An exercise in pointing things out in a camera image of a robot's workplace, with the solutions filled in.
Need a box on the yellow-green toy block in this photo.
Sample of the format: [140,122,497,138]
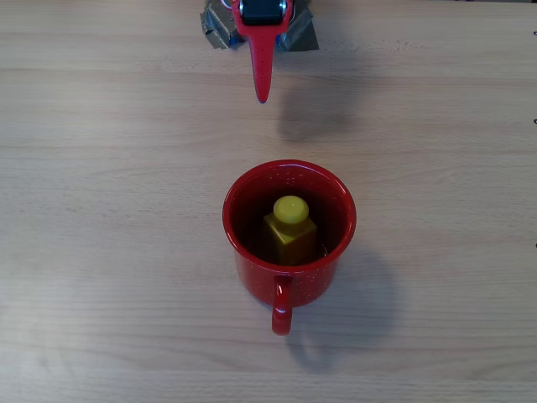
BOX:
[263,195,318,267]

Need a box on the red enamel mug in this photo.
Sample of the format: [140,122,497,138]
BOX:
[222,158,358,336]

